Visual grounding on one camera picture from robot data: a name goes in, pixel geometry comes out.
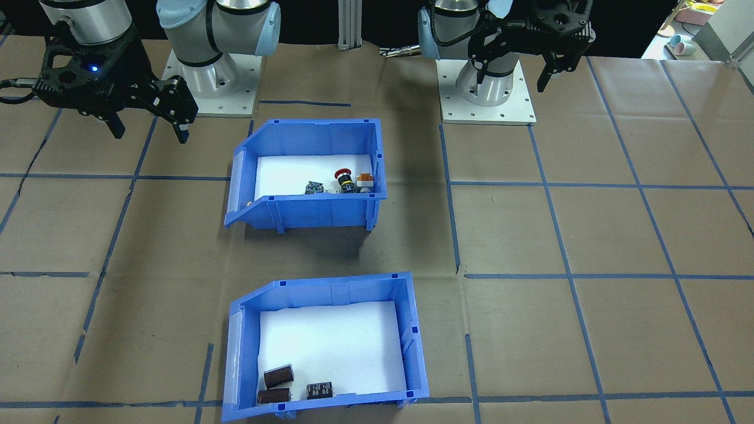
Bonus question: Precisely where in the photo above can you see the aluminium profile post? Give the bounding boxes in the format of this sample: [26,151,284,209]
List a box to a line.
[337,0,364,51]

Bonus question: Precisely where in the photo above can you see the dark brown cylindrical battery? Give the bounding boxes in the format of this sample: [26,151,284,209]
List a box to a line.
[263,364,295,389]
[257,386,292,406]

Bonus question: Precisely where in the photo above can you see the pink container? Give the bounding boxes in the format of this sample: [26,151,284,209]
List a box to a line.
[674,0,722,25]

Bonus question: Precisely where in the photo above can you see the white side table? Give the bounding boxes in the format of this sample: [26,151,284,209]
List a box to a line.
[641,0,754,59]

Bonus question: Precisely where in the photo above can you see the blue plastic storage bin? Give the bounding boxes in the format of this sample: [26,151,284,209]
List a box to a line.
[224,118,388,234]
[221,272,429,422]

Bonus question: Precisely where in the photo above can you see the aluminium profile bar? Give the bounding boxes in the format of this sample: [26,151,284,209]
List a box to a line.
[692,24,754,70]

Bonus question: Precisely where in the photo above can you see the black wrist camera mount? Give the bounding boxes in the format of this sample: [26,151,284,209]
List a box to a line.
[32,37,139,111]
[527,0,597,68]

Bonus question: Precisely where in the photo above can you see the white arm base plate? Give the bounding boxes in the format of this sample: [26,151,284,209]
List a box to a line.
[439,62,538,126]
[160,50,263,118]

